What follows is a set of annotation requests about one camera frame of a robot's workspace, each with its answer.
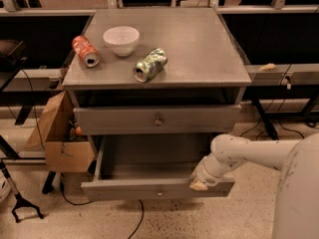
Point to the beige foam scrap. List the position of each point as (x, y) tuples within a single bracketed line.
[(267, 67)]

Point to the black tripod stand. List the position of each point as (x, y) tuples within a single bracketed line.
[(21, 202)]

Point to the grey drawer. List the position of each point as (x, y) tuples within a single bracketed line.
[(150, 166), (167, 119)]

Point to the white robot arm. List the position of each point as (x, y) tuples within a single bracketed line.
[(296, 214)]

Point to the green crushed soda can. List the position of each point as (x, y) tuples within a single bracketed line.
[(150, 65)]

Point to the orange soda can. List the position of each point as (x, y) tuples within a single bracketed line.
[(86, 52)]

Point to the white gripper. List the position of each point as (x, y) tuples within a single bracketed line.
[(205, 173)]

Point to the grey drawer cabinet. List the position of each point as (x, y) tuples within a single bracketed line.
[(203, 68)]

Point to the white ceramic bowl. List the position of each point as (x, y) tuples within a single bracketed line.
[(122, 40)]

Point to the grey metal rail bench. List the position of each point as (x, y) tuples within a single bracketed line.
[(294, 74)]

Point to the brown cardboard box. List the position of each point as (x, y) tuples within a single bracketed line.
[(52, 135)]

